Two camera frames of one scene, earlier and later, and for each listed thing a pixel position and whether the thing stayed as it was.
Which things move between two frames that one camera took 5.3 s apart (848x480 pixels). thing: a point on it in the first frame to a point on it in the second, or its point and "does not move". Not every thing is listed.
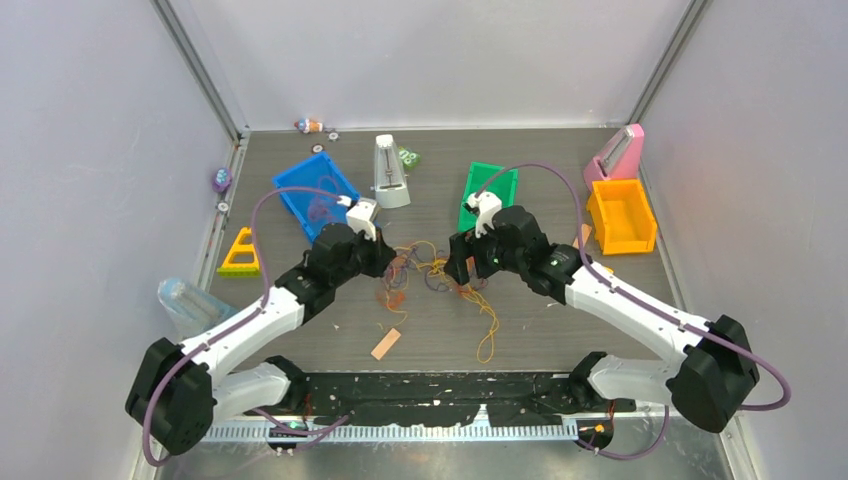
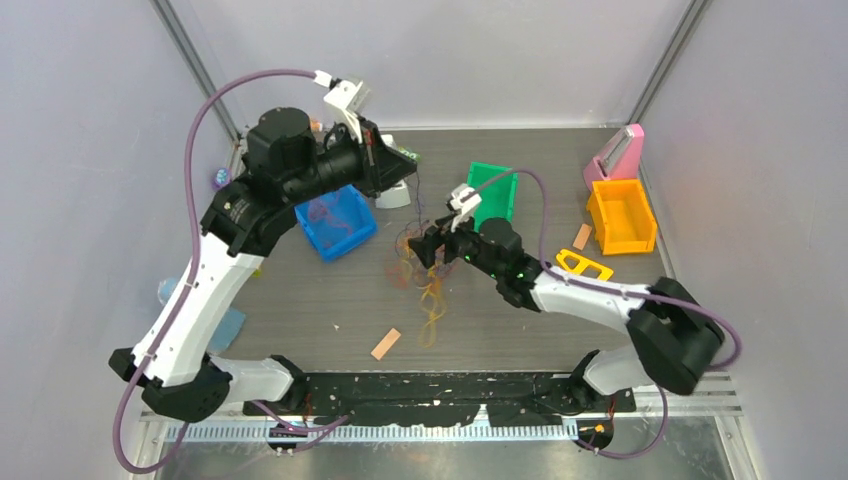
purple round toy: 222,179 does not move
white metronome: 390,180 does not move
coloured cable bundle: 407,263 to 405,268
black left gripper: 381,253 to 381,165
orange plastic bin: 623,220 does not move
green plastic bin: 482,178 does not move
